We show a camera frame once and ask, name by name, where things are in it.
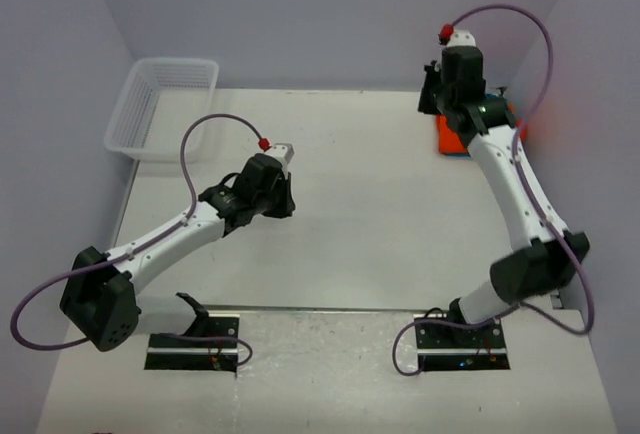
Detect orange t shirt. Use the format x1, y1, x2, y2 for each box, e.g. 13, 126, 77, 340
432, 113, 529, 156

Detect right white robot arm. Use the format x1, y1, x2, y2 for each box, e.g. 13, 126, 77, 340
418, 45, 590, 347

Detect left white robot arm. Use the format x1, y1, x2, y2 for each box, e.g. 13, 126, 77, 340
60, 144, 295, 352

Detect blue folded t shirt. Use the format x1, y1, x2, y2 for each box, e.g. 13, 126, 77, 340
443, 95, 517, 148

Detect white plastic basket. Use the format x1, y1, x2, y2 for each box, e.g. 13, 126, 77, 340
104, 57, 219, 164

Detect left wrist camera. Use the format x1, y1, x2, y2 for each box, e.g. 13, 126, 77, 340
258, 138, 295, 168

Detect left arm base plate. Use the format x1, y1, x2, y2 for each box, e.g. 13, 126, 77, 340
144, 312, 241, 374

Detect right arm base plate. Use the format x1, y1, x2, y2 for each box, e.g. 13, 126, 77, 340
414, 323, 511, 372

